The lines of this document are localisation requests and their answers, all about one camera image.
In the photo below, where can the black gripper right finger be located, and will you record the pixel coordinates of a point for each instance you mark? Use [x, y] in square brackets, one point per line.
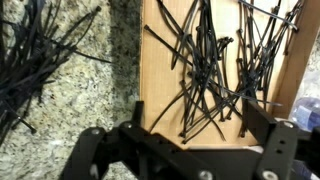
[283, 142]

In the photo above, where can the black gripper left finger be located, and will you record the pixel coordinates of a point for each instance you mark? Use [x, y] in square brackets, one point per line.
[147, 156]

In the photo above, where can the black zip ties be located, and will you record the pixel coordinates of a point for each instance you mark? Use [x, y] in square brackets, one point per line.
[208, 101]
[34, 55]

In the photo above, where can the shallow cardboard box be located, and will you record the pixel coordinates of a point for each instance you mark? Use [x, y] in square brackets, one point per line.
[159, 84]

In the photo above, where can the clear water bottle pack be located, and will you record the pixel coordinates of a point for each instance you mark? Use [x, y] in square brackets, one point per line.
[306, 113]

